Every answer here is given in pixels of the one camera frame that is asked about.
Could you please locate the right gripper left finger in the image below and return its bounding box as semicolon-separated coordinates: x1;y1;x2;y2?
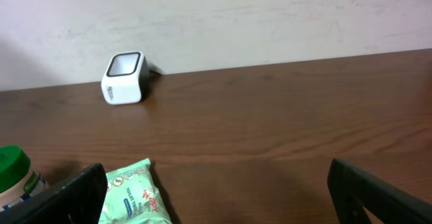
1;163;107;224

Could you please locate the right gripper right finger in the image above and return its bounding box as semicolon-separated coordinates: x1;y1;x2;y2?
327;159;431;224

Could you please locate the green lid white jar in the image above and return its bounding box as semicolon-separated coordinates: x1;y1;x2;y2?
0;146;49;212

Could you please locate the white barcode scanner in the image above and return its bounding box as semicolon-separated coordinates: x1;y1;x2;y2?
101;51;149;105

